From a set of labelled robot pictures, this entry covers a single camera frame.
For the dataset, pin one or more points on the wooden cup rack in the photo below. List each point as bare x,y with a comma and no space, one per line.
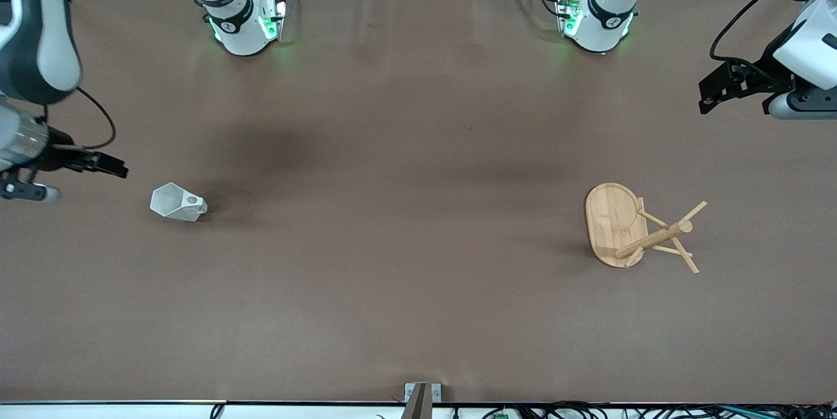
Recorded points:
611,216

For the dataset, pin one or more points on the white faceted cup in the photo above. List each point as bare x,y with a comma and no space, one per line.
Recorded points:
171,203

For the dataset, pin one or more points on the dark camera mast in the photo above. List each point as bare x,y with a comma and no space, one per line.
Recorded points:
417,406

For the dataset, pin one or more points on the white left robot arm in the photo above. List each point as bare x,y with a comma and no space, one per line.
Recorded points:
601,27

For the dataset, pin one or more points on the metal mounting bracket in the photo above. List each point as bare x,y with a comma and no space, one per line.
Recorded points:
437,393

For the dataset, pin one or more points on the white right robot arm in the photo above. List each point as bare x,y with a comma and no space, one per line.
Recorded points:
242,33

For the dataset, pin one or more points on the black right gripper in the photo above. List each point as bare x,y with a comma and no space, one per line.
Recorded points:
57,156

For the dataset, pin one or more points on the table cover sheet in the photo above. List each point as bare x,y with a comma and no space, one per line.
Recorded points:
418,275

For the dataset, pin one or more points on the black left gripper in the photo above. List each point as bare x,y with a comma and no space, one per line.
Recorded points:
769,72

